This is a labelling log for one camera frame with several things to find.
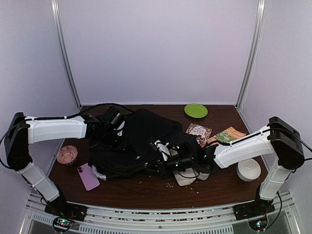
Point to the left aluminium frame post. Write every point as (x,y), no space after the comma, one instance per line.
(64,54)

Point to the right aluminium frame post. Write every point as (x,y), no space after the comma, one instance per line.
(259,19)

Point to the white bowl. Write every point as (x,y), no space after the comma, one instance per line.
(248,170)

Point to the front aluminium rail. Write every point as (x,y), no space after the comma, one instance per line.
(204,220)

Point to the beige fabric pencil pouch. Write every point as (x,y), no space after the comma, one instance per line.
(186,177)

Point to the green orange paperback book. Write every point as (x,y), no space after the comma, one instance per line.
(226,136)

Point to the aluminium frame post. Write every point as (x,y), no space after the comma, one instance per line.
(259,19)
(64,54)

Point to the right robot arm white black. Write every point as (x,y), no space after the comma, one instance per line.
(277,137)

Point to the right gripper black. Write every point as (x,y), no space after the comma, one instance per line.
(154,164)

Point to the purple illustrated paperback book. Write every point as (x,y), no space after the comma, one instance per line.
(200,132)

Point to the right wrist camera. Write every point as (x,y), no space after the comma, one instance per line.
(161,147)

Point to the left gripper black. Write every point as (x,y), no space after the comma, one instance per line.
(123,144)

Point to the beige glasses case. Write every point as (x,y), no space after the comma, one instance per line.
(202,176)

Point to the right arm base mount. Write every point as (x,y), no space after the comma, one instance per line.
(255,212)

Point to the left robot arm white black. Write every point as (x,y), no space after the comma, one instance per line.
(25,131)

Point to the black student backpack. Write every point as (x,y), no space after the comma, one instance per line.
(139,127)

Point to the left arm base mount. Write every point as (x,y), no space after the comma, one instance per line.
(66,213)

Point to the pink smartphone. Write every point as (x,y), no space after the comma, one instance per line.
(88,178)

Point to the green plate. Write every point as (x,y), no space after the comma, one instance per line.
(196,110)

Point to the red patterned small bowl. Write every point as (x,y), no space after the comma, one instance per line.
(67,155)

